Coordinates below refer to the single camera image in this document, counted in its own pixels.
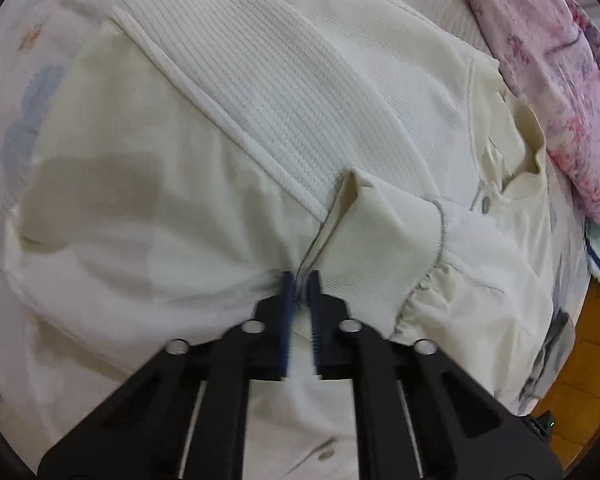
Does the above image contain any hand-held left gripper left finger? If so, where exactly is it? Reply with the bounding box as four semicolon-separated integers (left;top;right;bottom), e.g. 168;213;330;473
37;272;297;480

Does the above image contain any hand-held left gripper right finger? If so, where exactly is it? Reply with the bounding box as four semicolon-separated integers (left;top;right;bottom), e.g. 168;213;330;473
309;271;564;480

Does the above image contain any white jacket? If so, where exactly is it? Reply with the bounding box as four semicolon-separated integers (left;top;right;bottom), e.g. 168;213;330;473
2;0;556;480

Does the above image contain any purple floral quilt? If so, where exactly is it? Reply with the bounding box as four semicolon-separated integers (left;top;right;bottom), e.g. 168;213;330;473
452;0;600;226

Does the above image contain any leaf print bed sheet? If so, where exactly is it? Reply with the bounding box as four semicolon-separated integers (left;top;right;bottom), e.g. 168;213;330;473
0;0;588;480

